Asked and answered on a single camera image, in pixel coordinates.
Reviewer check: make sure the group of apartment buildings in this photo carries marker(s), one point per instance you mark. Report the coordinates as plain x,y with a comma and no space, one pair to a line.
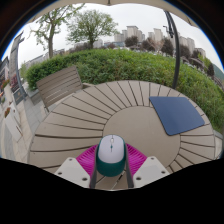
132,31

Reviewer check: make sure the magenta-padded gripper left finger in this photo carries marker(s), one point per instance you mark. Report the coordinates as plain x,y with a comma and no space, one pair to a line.
71,171

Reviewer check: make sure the black curved parasol pole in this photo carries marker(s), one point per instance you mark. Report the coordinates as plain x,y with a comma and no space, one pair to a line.
176,56

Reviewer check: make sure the white and teal computer mouse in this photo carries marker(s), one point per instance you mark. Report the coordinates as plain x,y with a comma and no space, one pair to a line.
111,153

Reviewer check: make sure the green hedge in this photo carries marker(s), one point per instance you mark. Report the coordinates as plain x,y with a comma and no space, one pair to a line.
126,68

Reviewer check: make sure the round leafy tree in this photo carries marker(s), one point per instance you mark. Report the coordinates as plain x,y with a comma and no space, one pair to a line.
91,26

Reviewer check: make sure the beige parasol canopy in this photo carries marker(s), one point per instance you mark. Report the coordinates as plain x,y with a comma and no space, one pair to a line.
133,1

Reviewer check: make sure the blue mouse pad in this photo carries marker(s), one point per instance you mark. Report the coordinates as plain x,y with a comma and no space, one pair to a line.
176,115

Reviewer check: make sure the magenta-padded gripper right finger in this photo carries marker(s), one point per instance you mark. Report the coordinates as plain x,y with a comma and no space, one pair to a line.
151,170

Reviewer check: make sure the thin sparse tree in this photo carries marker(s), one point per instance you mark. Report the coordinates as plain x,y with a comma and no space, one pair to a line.
50,40

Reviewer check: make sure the slatted wooden chair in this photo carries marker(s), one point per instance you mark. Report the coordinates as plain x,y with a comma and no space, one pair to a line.
58,85

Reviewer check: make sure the dark tall post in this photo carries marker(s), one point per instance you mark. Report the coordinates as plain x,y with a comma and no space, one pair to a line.
14,60

